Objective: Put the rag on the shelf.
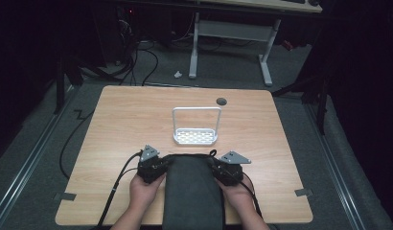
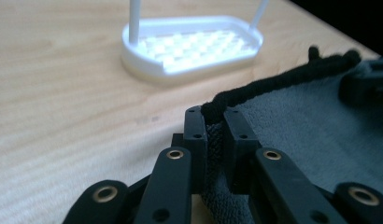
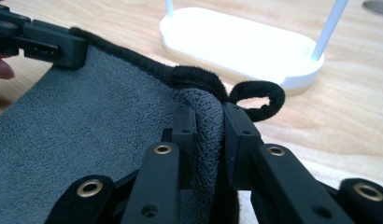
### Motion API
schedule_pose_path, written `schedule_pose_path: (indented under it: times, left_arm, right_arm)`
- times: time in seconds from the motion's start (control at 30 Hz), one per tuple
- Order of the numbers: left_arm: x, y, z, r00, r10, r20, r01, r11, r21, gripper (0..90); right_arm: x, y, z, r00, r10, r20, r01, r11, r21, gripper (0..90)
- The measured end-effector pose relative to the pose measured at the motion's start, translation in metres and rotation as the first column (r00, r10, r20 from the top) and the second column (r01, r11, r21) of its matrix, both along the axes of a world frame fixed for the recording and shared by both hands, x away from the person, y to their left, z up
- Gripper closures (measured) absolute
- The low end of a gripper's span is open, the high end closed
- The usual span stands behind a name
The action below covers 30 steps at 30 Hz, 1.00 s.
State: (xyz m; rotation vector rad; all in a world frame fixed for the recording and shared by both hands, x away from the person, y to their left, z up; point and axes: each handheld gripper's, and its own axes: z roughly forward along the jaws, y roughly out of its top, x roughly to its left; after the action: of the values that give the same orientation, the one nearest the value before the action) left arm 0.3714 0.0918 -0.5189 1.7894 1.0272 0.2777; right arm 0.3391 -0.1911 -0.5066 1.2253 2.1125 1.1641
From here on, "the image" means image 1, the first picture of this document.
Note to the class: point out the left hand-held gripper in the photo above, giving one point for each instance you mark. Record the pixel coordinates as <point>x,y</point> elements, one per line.
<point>150,169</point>

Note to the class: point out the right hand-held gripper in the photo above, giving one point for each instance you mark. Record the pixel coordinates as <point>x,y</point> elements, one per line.
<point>229,174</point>

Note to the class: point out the dark cloth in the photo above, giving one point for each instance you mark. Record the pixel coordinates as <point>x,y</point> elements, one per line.
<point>193,191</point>

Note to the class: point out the person's right hand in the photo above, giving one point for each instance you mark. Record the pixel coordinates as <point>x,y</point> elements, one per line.
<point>237,195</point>

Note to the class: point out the person's left hand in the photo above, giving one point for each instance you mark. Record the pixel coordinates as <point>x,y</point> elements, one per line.
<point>142,193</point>

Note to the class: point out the black table grommet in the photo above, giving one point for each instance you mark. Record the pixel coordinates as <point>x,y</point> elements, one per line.
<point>221,101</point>

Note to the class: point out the grey tape piece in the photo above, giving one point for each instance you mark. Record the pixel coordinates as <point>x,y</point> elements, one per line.
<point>65,196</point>
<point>303,192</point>

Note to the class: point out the white paper scrap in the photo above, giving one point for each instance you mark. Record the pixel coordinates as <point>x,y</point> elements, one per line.
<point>178,74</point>

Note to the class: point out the black metal stand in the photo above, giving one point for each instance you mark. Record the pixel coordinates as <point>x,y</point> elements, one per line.
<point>322,105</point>
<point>60,86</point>

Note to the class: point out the white-legged desk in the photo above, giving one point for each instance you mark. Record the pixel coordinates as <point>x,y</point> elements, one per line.
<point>236,30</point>

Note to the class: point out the aluminium floor rail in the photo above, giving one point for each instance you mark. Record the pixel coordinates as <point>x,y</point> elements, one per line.
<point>332,166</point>
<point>28,159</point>

